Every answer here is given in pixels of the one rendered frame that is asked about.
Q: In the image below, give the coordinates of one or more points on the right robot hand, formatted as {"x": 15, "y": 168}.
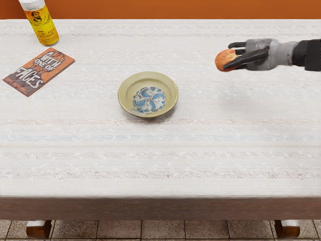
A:
{"x": 272, "y": 56}

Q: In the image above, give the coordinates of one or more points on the red-yellow apple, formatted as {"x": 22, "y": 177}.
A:
{"x": 224, "y": 59}

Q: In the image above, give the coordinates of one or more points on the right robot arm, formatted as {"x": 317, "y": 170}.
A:
{"x": 309, "y": 55}

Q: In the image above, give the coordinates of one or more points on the beige plate with blue pattern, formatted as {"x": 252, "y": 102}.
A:
{"x": 148, "y": 94}

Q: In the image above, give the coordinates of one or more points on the yellow bottle with white cap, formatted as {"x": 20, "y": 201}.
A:
{"x": 41, "y": 23}

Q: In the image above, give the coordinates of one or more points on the orange paperback book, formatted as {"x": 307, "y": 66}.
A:
{"x": 38, "y": 71}

